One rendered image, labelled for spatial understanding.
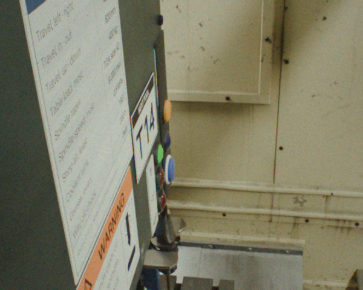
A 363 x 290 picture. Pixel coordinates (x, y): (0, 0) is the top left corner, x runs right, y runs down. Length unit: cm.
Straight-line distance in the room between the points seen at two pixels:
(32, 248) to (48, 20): 12
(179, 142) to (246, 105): 21
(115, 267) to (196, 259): 122
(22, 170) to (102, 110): 13
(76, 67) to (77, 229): 10
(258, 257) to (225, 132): 43
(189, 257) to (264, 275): 23
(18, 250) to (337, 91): 118
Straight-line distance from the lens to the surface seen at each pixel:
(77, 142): 34
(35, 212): 29
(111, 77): 41
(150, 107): 55
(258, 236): 164
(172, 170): 65
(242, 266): 165
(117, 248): 46
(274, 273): 165
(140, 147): 51
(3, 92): 25
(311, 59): 135
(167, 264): 110
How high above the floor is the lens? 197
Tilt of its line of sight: 32 degrees down
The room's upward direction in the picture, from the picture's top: 3 degrees counter-clockwise
